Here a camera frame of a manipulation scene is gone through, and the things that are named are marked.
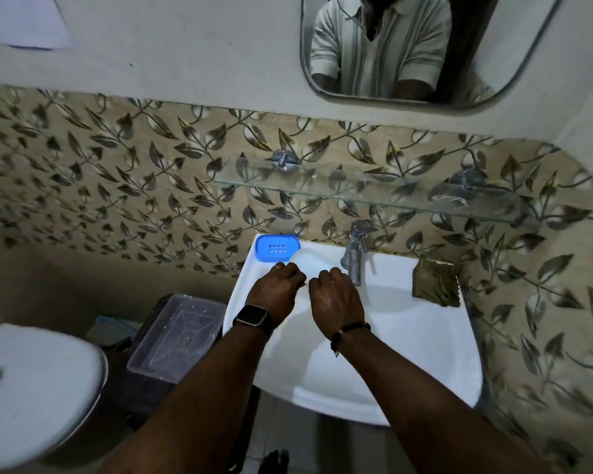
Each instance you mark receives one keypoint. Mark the person's right forearm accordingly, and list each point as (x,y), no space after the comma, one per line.
(425,409)

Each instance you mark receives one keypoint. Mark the white ceramic wash basin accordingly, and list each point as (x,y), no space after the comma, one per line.
(405,340)

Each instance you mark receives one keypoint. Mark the chrome basin tap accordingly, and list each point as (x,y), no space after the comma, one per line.
(355,251)

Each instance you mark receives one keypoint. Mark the olive green scrub pad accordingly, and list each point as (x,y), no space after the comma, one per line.
(435,288)

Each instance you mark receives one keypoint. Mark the dark storage bin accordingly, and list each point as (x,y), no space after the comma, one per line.
(136,394)

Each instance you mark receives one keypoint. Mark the person's left fingers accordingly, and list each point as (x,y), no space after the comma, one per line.
(290,272)

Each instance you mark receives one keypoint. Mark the black smart wristwatch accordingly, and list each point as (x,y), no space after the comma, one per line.
(253,316)

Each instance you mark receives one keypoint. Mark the blue plastic soap dish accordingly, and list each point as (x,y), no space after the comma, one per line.
(276,248)

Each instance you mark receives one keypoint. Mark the person's right hand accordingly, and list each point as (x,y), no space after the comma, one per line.
(337,303)

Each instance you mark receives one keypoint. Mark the person's left forearm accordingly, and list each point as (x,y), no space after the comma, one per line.
(197,409)

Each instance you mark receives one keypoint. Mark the light blue cloth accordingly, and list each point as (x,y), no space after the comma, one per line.
(109,330)

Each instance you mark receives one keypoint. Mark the clear glass wall shelf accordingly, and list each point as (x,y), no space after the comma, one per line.
(375,190)

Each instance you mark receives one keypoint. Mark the person's foot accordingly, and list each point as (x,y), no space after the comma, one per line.
(279,463)

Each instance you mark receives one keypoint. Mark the person's left hand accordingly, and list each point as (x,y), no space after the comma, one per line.
(274,293)

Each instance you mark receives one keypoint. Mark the person's right fingers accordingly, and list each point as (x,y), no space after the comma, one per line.
(327,277)

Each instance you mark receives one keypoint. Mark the chrome shelf bracket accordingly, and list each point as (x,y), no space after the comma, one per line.
(284,159)
(467,179)

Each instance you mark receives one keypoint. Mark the white paper sheet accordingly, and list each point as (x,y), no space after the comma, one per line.
(22,19)

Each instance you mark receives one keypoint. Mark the clear plastic container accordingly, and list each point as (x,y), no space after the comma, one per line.
(178,338)

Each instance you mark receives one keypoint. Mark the rounded wall mirror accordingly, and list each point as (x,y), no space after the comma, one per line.
(425,49)

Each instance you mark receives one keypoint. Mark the white toilet lid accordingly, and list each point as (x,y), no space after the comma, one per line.
(34,389)

